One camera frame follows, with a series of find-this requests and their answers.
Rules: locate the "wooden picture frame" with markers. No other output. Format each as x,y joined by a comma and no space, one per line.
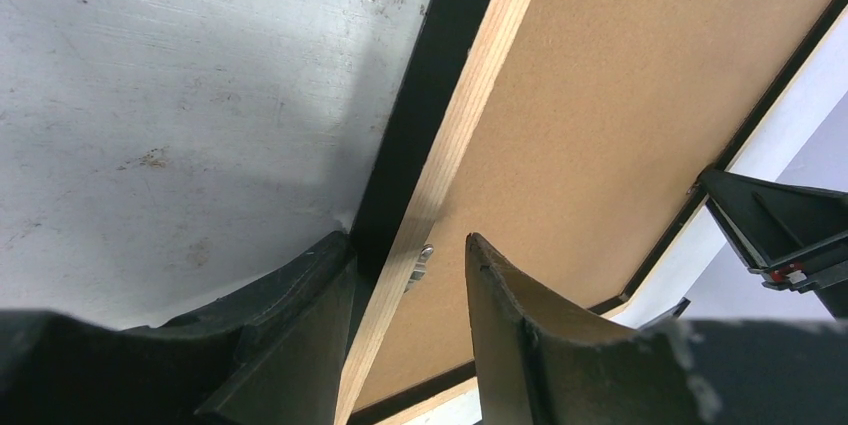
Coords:
450,130

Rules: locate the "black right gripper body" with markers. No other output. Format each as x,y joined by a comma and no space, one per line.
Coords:
808,276

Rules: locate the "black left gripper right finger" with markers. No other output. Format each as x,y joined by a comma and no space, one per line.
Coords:
542,359

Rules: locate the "brown frame backing board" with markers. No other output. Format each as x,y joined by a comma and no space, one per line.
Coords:
596,110

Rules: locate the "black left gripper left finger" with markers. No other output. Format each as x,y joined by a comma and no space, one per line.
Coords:
270,352

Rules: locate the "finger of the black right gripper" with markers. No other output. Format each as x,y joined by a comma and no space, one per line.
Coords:
671,314
773,225

